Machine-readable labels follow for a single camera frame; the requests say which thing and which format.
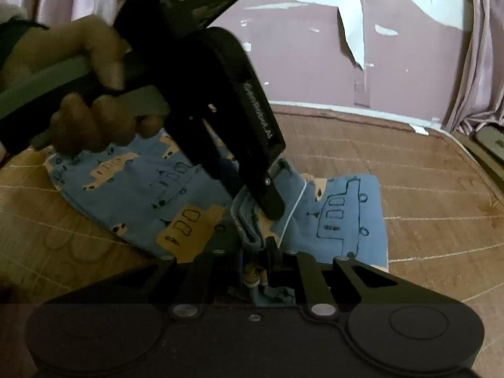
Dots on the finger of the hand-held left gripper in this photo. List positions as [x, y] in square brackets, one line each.
[208, 153]
[271, 201]

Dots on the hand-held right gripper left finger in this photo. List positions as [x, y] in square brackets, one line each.
[220, 273]

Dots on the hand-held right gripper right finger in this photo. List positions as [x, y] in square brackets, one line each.
[272, 259]

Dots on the blue vehicle-print pants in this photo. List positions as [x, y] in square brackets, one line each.
[126, 189]

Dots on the person's left forearm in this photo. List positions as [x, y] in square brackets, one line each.
[17, 31]

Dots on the person's left hand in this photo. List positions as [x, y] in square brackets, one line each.
[78, 39]

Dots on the woven bamboo bed mat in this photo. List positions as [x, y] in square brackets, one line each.
[433, 189]

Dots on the white paper scrap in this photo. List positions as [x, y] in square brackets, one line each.
[425, 126]

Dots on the dark bag beside bed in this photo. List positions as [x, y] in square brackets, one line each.
[485, 157]

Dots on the narrow pink satin curtain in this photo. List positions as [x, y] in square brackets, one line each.
[480, 47]

